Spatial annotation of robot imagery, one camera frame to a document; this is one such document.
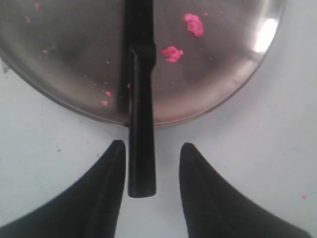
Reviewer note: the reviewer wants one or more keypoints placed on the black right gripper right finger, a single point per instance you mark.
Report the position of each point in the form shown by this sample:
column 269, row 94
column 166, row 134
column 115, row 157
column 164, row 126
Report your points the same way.
column 215, row 209

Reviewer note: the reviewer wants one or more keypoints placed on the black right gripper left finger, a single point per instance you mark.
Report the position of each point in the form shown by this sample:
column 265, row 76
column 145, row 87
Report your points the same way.
column 87, row 209

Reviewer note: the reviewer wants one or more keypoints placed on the black knife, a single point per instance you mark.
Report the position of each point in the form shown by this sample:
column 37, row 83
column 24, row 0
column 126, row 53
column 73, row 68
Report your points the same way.
column 141, row 59

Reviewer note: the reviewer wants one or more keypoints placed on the round steel plate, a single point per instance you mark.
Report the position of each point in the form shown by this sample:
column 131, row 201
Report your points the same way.
column 70, row 51

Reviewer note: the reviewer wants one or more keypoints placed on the pink crumb near knife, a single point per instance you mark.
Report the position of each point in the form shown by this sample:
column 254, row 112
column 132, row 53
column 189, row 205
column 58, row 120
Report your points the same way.
column 171, row 54

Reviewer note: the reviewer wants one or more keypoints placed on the pink crumb on plate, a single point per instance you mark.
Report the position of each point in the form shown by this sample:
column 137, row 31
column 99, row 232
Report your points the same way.
column 194, row 24

